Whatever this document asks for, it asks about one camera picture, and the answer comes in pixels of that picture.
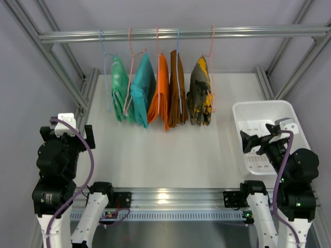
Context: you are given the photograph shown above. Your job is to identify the camouflage yellow trousers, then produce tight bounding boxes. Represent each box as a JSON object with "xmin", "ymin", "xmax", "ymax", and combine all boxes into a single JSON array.
[{"xmin": 186, "ymin": 56, "xmax": 213, "ymax": 126}]

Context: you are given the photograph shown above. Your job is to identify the brown trousers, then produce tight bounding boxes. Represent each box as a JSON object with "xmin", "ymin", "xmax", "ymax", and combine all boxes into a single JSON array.
[{"xmin": 168, "ymin": 50, "xmax": 188, "ymax": 128}]

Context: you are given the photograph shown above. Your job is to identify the blue hanger with brown trousers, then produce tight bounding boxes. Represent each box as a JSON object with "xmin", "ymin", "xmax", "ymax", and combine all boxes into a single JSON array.
[{"xmin": 176, "ymin": 26, "xmax": 184, "ymax": 114}]

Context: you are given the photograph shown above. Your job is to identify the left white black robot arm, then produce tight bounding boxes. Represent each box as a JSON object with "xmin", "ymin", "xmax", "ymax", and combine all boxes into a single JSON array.
[{"xmin": 32, "ymin": 125, "xmax": 114, "ymax": 247}]

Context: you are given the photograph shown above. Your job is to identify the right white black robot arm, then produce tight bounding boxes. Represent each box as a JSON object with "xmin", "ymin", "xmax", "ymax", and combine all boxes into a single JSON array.
[{"xmin": 240, "ymin": 124, "xmax": 319, "ymax": 247}]

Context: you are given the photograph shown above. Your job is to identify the pink hanger with teal trousers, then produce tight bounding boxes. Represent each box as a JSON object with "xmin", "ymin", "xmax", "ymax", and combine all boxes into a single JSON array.
[{"xmin": 123, "ymin": 27, "xmax": 147, "ymax": 115}]

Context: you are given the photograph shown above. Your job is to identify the green patterned trousers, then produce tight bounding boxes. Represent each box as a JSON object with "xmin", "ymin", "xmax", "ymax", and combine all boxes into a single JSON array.
[{"xmin": 111, "ymin": 55, "xmax": 135, "ymax": 124}]

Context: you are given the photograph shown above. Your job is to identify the teal trousers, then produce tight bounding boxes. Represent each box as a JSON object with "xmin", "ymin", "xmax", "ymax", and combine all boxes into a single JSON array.
[{"xmin": 130, "ymin": 53, "xmax": 156, "ymax": 129}]

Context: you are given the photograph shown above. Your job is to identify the orange trousers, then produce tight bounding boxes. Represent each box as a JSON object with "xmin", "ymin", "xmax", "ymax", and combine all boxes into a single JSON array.
[{"xmin": 147, "ymin": 53, "xmax": 170, "ymax": 132}]

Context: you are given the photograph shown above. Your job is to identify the blue hanger far left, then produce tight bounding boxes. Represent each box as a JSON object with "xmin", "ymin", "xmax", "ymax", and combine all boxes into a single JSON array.
[{"xmin": 98, "ymin": 29, "xmax": 114, "ymax": 113}]

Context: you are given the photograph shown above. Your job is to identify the pink hanger with orange trousers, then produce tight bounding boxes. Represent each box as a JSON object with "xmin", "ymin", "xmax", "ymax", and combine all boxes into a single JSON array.
[{"xmin": 156, "ymin": 28, "xmax": 161, "ymax": 113}]

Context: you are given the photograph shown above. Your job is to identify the white plastic bin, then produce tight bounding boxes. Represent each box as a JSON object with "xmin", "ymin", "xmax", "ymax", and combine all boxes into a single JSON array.
[{"xmin": 232, "ymin": 100, "xmax": 317, "ymax": 176}]

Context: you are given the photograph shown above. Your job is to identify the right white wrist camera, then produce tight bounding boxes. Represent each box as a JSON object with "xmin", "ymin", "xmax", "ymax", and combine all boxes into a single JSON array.
[{"xmin": 275, "ymin": 117, "xmax": 299, "ymax": 134}]

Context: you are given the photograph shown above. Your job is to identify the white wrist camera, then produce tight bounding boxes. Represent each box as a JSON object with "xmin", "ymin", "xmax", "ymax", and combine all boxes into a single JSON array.
[
  {"xmin": 275, "ymin": 117, "xmax": 299, "ymax": 134},
  {"xmin": 50, "ymin": 113, "xmax": 77, "ymax": 137}
]

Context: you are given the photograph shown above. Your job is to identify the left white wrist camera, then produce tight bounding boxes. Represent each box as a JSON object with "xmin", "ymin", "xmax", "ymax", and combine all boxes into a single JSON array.
[{"xmin": 50, "ymin": 113, "xmax": 77, "ymax": 137}]

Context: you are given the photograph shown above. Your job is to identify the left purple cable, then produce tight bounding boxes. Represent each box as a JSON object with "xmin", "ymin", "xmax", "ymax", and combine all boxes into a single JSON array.
[{"xmin": 45, "ymin": 118, "xmax": 131, "ymax": 248}]

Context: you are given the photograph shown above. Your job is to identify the purple cable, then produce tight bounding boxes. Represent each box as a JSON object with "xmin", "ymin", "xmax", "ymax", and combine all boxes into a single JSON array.
[
  {"xmin": 45, "ymin": 118, "xmax": 131, "ymax": 248},
  {"xmin": 269, "ymin": 130, "xmax": 302, "ymax": 248}
]

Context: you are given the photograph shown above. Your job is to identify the slotted grey cable duct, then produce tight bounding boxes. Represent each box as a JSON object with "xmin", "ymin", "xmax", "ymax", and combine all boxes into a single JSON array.
[{"xmin": 69, "ymin": 209, "xmax": 249, "ymax": 222}]

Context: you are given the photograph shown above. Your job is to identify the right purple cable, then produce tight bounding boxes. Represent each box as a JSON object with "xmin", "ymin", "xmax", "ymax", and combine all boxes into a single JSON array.
[{"xmin": 269, "ymin": 130, "xmax": 302, "ymax": 248}]

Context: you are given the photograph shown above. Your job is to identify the aluminium frame right posts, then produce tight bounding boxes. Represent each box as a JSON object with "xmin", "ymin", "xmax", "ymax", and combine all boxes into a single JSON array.
[{"xmin": 255, "ymin": 1, "xmax": 330, "ymax": 100}]

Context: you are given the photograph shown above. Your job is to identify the aluminium frame posts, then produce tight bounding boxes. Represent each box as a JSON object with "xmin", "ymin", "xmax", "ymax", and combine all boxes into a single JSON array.
[
  {"xmin": 255, "ymin": 1, "xmax": 330, "ymax": 100},
  {"xmin": 1, "ymin": 1, "xmax": 100, "ymax": 125}
]

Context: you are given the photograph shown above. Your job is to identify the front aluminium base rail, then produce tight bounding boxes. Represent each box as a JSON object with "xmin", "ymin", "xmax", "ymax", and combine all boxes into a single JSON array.
[{"xmin": 69, "ymin": 187, "xmax": 321, "ymax": 209}]

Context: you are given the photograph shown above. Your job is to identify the aluminium hanging rail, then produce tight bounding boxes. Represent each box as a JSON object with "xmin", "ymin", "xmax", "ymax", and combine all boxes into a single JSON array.
[{"xmin": 38, "ymin": 24, "xmax": 330, "ymax": 44}]

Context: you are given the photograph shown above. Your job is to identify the aluminium frame left posts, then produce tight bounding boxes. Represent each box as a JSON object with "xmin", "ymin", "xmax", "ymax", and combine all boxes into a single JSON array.
[{"xmin": 1, "ymin": 1, "xmax": 100, "ymax": 125}]

